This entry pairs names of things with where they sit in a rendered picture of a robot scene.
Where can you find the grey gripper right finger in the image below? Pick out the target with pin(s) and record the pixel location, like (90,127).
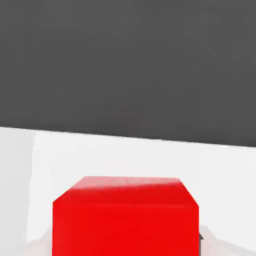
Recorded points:
(212,247)

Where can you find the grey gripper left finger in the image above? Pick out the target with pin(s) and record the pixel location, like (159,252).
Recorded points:
(43,249)

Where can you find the small red cube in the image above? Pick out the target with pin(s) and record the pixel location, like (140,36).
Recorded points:
(126,220)

